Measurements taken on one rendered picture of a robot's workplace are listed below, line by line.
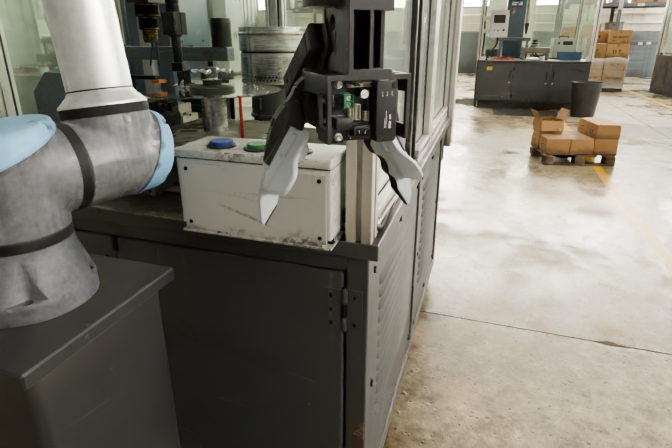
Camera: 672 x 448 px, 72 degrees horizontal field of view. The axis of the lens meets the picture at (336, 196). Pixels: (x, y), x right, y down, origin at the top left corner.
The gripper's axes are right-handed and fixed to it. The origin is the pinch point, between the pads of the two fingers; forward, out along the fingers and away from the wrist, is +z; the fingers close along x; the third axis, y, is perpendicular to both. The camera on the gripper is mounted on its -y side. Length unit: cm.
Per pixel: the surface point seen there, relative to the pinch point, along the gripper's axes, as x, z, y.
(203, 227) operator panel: -10.1, 15.2, -38.1
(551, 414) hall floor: 85, 91, -39
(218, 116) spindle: -1, 2, -76
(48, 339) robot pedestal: -30.0, 16.3, -13.5
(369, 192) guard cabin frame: 14.9, 7.2, -23.5
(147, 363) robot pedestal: -21.0, 29.1, -22.5
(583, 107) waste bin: 534, 77, -434
